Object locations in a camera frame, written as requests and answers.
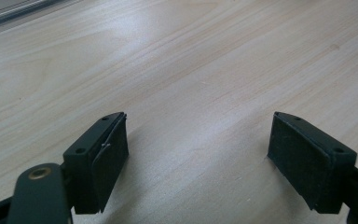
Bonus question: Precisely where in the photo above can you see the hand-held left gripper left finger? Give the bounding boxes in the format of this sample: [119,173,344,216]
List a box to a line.
[62,111,130,216]

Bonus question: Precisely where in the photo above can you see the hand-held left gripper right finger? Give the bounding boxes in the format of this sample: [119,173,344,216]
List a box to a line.
[267,111,358,215]

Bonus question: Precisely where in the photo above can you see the metal floor rail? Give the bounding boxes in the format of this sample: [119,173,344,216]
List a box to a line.
[0,0,62,30]

